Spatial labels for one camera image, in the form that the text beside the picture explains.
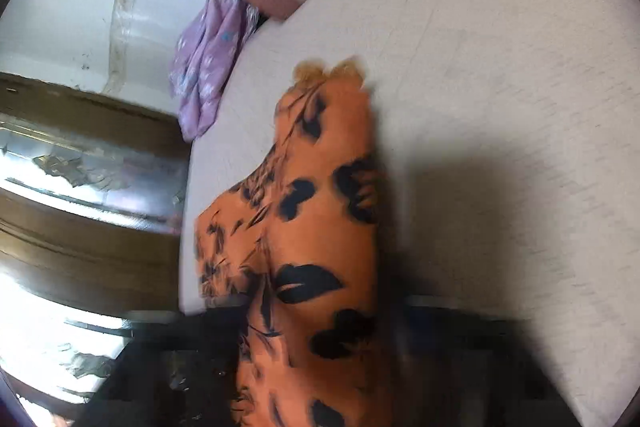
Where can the orange black floral garment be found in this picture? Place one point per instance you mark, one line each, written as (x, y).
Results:
(320, 217)

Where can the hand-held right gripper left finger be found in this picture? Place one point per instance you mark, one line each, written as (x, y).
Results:
(190, 357)

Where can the white bed sheet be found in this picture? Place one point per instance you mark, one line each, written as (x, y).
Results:
(500, 82)

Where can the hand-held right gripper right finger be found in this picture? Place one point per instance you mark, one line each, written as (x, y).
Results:
(450, 367)

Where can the purple floral cloth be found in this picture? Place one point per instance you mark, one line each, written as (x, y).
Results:
(210, 67)

